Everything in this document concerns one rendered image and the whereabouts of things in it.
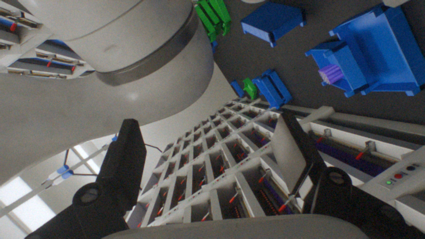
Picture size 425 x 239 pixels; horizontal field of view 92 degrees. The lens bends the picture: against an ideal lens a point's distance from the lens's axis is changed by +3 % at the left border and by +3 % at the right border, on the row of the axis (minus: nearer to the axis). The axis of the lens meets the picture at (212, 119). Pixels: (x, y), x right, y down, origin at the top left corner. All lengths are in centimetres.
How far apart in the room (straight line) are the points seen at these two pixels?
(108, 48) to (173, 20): 6
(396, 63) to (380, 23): 15
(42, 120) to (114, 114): 5
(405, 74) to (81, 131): 98
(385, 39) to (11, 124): 97
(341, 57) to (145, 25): 81
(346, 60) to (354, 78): 7
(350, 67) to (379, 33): 13
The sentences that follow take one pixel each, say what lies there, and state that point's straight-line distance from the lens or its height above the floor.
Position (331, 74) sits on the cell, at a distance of 113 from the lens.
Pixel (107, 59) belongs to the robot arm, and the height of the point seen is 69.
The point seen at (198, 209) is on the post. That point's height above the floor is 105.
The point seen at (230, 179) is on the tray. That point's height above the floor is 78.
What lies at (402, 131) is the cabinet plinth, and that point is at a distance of 113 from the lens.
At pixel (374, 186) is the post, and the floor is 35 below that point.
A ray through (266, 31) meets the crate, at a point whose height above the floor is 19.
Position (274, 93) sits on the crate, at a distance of 180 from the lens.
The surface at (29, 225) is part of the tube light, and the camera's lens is 306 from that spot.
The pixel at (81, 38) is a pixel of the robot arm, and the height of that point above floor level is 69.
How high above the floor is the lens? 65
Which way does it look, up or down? 1 degrees up
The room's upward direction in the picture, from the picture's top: 125 degrees counter-clockwise
